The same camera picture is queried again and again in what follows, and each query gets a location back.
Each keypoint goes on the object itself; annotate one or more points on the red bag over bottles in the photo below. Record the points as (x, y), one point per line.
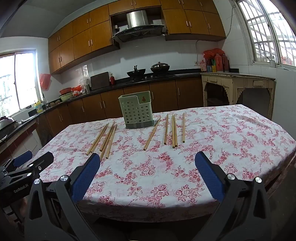
(214, 52)

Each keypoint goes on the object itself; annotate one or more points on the wooden base cabinets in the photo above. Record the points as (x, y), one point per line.
(104, 104)

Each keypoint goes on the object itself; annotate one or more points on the yellow detergent bottle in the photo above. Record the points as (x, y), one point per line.
(38, 107)

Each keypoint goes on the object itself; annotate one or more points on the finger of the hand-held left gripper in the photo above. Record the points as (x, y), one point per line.
(44, 160)
(22, 158)

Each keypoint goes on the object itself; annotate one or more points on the steel pot with lid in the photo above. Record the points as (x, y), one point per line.
(7, 124)

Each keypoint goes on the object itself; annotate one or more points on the red basin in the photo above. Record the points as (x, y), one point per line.
(65, 90)

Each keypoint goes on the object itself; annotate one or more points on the pink floral tablecloth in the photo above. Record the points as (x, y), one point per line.
(148, 176)

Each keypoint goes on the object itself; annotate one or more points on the cluster of condiment bottles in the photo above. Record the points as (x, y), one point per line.
(218, 63)

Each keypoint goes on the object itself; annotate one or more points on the stainless steel cup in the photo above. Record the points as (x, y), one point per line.
(87, 88)

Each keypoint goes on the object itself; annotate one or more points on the hanging red plastic bag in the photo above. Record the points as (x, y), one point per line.
(45, 81)

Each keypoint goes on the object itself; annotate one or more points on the black wok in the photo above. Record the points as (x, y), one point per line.
(136, 73)

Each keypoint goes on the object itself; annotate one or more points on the green perforated chopstick holder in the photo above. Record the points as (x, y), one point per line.
(136, 111)

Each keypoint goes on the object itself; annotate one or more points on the black kitchen countertop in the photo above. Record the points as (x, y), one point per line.
(129, 83)

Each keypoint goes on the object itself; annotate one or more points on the sliding glass window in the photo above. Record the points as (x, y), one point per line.
(23, 81)

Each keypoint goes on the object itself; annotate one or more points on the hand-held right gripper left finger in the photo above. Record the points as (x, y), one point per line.
(86, 176)

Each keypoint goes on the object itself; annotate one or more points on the black gas stove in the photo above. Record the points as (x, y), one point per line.
(150, 77)

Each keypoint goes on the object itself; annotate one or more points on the wooden wall cabinets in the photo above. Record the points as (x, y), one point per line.
(99, 34)

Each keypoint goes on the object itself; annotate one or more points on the barred window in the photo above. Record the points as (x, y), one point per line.
(261, 34)

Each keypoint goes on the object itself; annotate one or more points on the small red bottle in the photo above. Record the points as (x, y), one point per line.
(112, 80)

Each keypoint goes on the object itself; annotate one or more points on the dark cutting board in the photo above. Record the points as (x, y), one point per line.
(99, 81)

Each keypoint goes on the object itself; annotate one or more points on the metal sink faucet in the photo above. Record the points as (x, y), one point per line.
(44, 98)

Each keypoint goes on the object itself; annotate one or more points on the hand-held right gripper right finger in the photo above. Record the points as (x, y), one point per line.
(209, 178)

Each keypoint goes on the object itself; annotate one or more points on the steel range hood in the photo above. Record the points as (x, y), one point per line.
(137, 19)

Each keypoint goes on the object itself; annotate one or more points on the black pot with lid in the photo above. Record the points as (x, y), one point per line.
(160, 68)

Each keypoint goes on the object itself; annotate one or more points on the cream wooden side table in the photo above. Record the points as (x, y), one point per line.
(238, 80)

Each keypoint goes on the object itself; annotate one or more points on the green enamel basin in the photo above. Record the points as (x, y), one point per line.
(66, 96)

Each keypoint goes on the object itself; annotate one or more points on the crumpled red plastic bag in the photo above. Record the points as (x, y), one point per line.
(76, 89)

